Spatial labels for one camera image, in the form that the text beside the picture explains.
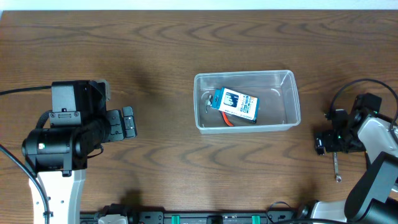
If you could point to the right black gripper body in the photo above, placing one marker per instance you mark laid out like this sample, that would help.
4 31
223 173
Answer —
323 142

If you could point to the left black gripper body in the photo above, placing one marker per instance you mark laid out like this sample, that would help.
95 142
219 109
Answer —
115 125

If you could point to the silver wrench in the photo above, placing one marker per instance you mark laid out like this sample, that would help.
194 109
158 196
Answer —
336 170

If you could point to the clear plastic storage container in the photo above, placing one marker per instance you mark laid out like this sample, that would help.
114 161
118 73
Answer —
279 106

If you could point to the small claw hammer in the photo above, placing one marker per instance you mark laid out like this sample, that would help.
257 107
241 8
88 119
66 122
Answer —
208 103

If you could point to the blue white cardboard box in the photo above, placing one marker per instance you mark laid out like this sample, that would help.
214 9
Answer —
236 104

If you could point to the red handled pliers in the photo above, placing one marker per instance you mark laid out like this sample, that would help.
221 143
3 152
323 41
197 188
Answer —
226 120

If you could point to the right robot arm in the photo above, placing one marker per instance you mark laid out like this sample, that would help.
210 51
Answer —
361 130

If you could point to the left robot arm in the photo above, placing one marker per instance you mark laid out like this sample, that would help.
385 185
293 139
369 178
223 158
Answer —
57 150

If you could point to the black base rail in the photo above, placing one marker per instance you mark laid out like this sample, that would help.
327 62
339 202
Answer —
117 213

